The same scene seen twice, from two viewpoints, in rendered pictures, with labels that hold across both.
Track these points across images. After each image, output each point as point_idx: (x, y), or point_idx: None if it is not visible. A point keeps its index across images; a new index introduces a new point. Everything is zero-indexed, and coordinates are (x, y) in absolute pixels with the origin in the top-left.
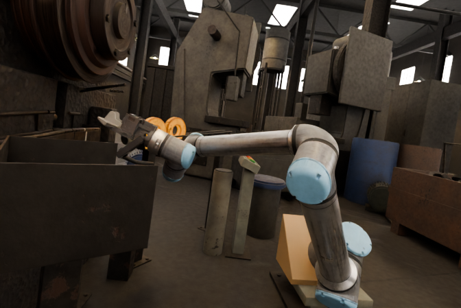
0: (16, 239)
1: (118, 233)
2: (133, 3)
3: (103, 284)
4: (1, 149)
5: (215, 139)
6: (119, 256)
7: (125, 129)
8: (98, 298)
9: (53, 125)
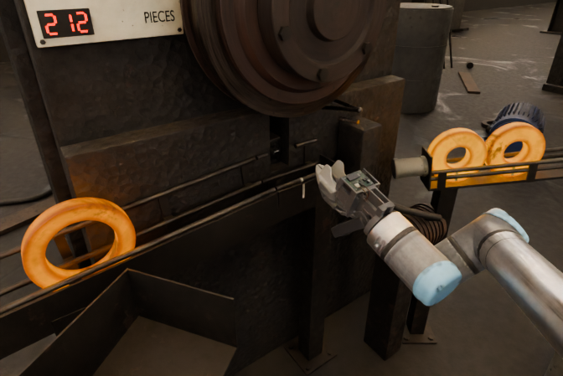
0: None
1: None
2: None
3: (356, 347)
4: (47, 348)
5: (513, 269)
6: (376, 327)
7: (341, 201)
8: (340, 366)
9: (281, 159)
